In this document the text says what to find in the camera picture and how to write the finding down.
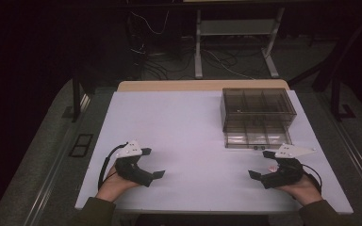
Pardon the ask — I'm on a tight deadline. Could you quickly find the black metal stand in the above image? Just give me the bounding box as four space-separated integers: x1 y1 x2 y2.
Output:
61 70 91 123
287 8 362 122

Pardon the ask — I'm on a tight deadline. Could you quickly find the person's left hand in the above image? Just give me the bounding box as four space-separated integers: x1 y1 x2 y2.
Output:
95 164 141 203

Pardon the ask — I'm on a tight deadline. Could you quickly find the white board table cover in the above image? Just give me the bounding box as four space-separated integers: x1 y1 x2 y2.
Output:
74 89 354 216

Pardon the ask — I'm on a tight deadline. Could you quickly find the tangle of black floor cables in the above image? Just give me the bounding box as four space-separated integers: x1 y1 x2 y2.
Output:
127 8 196 81

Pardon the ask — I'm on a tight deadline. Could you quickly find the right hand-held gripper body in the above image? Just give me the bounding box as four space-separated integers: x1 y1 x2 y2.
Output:
258 143 316 190

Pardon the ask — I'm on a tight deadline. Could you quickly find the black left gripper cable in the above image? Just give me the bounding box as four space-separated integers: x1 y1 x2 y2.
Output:
97 142 129 191

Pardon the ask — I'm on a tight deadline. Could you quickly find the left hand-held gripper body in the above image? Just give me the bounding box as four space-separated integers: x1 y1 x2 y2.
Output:
114 139 155 188

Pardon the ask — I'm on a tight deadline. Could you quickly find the transparent compartment drawer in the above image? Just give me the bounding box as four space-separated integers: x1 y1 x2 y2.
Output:
223 126 293 151

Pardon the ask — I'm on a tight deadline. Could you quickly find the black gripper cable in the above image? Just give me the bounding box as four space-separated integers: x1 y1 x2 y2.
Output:
97 142 129 191
301 163 324 195

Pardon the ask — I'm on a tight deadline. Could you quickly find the transparent brown drawer cabinet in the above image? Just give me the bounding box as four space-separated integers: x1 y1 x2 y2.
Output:
219 88 298 133

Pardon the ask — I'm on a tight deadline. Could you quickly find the black floor socket plate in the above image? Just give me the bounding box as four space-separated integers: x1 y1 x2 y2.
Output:
68 133 94 158

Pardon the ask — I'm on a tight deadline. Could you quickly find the white floor cable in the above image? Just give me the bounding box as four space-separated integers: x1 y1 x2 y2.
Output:
205 49 256 80

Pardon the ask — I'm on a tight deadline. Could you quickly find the person's right hand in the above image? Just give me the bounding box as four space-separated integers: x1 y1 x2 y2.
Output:
275 172 324 207

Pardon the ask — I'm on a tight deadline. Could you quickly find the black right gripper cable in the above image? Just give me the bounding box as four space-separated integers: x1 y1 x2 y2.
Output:
301 163 324 195

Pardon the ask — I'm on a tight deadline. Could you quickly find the grey metal stand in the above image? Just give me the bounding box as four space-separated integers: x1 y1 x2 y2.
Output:
193 7 287 80

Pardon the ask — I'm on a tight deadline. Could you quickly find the metal floor rail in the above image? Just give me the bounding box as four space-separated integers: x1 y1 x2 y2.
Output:
315 92 362 203
21 93 92 226

